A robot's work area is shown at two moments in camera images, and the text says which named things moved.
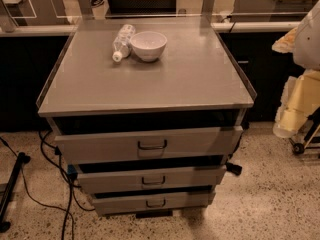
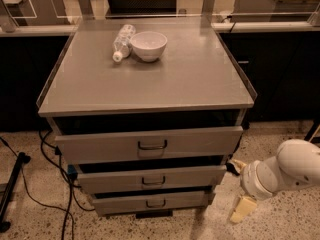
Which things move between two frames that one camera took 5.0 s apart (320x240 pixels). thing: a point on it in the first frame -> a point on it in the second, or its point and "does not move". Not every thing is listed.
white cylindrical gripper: (308, 44) -> (249, 179)
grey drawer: (178, 144) does not move
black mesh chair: (138, 5) does not move
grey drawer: (97, 179) does not move
